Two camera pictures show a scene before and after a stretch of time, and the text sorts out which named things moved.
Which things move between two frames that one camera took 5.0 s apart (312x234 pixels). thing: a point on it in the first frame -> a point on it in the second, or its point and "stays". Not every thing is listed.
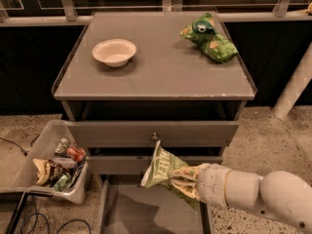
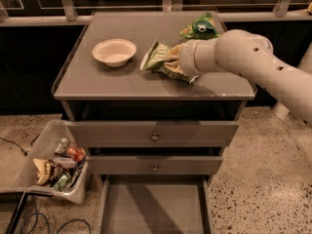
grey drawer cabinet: (185, 88) stays
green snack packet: (61, 180) stays
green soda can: (62, 146) stays
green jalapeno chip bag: (162, 163) -> (153, 61)
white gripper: (213, 183) -> (187, 58)
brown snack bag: (47, 171) stays
